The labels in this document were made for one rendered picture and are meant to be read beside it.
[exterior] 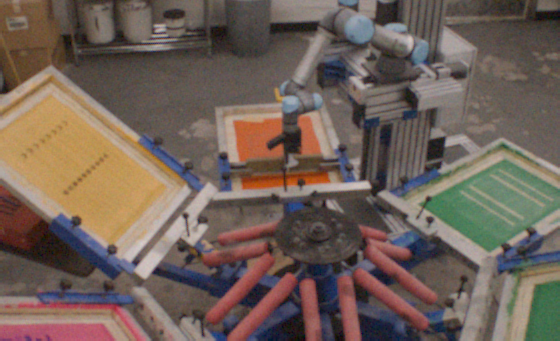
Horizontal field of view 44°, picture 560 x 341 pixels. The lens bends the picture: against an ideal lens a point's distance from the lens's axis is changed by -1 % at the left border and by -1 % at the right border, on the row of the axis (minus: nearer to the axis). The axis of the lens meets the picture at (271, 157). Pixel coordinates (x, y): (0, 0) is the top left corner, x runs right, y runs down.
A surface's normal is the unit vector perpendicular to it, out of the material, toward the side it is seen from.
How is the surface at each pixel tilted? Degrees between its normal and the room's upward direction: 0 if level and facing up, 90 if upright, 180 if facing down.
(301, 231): 0
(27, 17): 90
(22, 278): 0
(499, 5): 90
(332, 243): 0
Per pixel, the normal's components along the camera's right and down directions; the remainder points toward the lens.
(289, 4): 0.11, 0.56
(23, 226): 0.00, -0.83
